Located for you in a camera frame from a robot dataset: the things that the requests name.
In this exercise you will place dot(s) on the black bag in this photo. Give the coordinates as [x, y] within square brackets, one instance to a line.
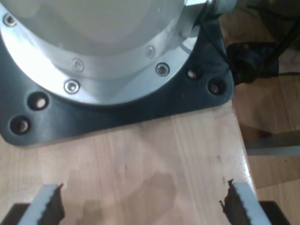
[248, 61]

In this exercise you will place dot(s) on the black thin stand legs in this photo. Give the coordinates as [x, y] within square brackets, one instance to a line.
[284, 39]

